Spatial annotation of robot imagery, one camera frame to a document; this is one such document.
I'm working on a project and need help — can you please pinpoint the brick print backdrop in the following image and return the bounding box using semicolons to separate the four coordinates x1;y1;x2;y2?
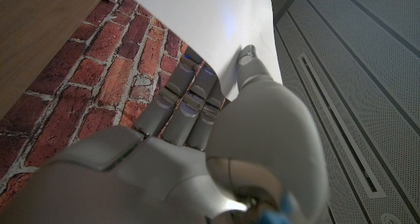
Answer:
0;0;227;212

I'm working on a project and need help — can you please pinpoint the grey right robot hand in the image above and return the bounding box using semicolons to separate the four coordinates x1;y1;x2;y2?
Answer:
0;44;329;224

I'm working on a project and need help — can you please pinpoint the white paper file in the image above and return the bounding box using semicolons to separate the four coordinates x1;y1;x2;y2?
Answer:
121;0;284;102

